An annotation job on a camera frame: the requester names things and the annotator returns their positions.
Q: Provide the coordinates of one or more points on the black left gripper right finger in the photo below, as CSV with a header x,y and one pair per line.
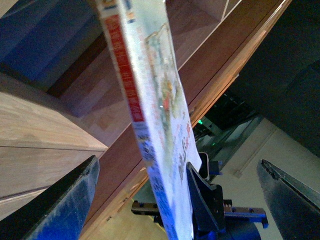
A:
x,y
294,206

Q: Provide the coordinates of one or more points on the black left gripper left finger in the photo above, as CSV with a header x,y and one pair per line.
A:
x,y
58,213

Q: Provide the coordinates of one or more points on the white red picture book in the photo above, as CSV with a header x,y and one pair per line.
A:
x,y
141,46

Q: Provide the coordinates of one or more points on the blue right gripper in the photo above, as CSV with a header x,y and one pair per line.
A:
x,y
215,218

